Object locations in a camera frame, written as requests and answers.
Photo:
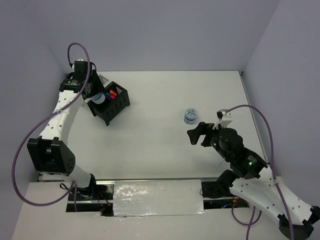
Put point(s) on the orange highlighter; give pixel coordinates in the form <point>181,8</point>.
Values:
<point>113,93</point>

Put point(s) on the white slotted organizer box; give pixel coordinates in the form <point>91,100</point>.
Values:
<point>104,81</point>

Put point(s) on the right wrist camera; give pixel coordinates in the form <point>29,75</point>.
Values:
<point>224,119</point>

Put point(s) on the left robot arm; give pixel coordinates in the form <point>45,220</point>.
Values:
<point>49,152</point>

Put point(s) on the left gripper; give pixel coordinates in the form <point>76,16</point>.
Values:
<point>98,87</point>

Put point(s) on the black slotted organizer box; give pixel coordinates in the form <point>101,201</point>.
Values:
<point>110,108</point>

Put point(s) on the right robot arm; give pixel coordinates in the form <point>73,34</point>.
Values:
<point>251,178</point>

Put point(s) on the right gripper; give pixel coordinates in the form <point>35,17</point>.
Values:
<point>202,128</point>

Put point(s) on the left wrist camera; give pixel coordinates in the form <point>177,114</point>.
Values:
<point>78,60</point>

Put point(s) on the silver tape panel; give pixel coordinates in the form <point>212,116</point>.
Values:
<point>157,198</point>

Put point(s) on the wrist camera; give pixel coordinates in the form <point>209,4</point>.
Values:
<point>78,60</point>
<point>224,119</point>

